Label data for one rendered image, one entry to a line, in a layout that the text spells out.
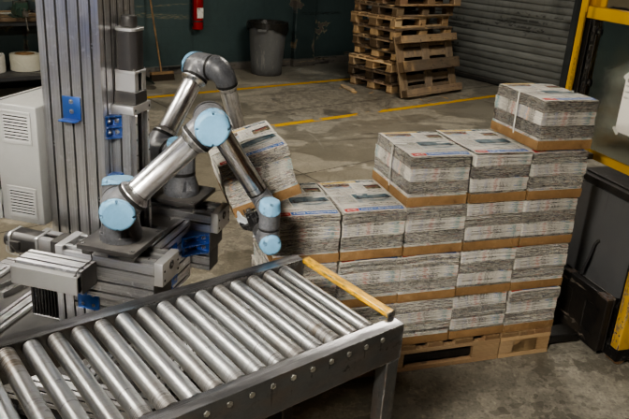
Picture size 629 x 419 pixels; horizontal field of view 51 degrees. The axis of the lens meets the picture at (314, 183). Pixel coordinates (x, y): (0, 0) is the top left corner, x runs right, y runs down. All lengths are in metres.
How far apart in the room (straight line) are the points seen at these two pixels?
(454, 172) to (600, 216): 1.16
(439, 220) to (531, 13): 7.53
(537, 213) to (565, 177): 0.21
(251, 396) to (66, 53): 1.41
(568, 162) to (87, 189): 2.05
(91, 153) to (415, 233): 1.36
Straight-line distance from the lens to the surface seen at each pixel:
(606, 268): 3.83
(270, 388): 1.80
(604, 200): 3.79
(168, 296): 2.14
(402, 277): 2.97
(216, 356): 1.86
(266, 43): 9.66
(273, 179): 2.64
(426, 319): 3.15
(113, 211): 2.25
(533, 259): 3.29
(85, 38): 2.51
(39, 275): 2.52
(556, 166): 3.15
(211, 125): 2.16
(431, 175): 2.83
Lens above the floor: 1.86
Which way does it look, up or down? 20 degrees down
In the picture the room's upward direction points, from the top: 4 degrees clockwise
